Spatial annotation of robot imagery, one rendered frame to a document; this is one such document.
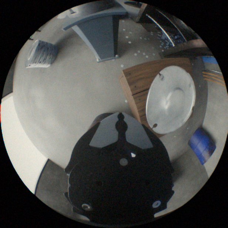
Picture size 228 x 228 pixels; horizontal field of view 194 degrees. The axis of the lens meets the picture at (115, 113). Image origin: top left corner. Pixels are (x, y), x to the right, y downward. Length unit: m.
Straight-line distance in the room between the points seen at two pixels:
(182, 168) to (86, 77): 3.42
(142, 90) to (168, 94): 0.10
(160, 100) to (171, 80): 0.08
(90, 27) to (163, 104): 0.37
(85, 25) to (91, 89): 0.49
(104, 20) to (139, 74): 0.23
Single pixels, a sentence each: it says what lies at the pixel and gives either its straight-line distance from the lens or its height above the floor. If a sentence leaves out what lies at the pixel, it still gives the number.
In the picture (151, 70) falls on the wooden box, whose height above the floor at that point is 0.35.
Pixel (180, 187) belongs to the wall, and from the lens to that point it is 3.11.
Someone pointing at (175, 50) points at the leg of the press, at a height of 0.21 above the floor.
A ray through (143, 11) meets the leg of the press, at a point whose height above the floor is 0.22.
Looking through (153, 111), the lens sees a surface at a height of 0.39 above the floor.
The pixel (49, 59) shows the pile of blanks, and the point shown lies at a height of 0.08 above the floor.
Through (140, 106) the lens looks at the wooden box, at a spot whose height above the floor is 0.35.
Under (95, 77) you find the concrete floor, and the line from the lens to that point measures 0.61.
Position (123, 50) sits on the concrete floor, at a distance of 0.66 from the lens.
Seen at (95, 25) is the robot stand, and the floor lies 0.39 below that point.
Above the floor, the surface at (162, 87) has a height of 0.39.
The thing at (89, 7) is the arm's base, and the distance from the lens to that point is 0.26.
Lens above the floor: 0.58
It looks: 65 degrees down
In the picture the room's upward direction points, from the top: 180 degrees counter-clockwise
